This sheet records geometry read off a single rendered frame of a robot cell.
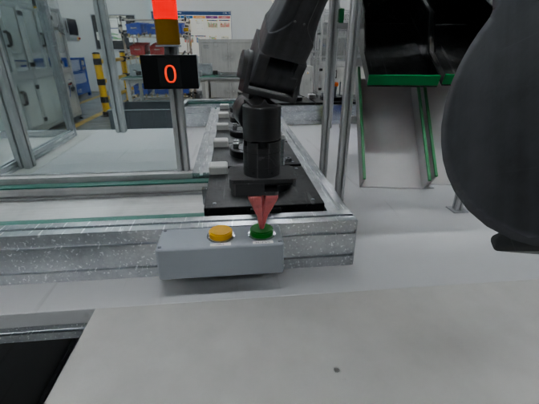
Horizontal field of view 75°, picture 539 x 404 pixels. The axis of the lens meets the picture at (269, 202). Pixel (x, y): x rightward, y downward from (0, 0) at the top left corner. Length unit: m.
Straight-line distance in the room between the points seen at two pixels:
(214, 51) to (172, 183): 7.18
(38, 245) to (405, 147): 0.74
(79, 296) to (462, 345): 0.62
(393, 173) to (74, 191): 0.75
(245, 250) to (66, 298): 0.32
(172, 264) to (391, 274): 0.41
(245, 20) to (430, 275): 10.74
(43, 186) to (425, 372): 0.89
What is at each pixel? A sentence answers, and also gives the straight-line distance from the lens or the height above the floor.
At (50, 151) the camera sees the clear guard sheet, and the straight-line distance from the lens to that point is 1.03.
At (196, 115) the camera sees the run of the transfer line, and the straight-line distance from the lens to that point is 1.96.
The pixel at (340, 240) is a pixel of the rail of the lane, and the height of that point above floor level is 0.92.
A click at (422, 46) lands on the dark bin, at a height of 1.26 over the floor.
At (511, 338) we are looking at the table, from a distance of 0.67.
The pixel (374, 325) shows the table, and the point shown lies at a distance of 0.60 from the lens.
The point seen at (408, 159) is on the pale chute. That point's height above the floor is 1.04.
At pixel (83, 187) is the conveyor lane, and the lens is 0.97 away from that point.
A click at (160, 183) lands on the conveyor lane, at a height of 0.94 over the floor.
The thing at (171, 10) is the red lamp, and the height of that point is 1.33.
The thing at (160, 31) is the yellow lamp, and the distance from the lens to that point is 0.85.
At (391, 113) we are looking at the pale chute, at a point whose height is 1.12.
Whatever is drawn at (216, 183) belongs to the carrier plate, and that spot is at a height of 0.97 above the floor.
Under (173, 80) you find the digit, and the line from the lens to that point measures 0.85.
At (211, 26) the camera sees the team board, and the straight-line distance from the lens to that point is 11.23.
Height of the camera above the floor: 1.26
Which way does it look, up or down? 24 degrees down
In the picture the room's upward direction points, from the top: straight up
